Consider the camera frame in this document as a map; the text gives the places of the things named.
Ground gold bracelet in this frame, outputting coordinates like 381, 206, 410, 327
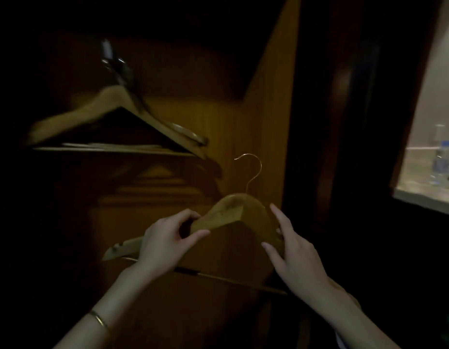
88, 310, 111, 335

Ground person's left forearm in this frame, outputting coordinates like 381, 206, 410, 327
53, 263, 152, 349

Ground clear water bottle blue cap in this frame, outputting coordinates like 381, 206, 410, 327
429, 141, 449, 186

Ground person's right hand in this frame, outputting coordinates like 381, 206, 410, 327
260, 203, 332, 306

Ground metal wardrobe hook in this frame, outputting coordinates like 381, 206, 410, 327
100, 58, 129, 85

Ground person's left hand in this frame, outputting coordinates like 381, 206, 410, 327
137, 208, 211, 277

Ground white marble counter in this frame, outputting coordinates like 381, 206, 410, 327
393, 147, 449, 218

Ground brown wooden wardrobe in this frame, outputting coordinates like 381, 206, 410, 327
0, 0, 301, 349

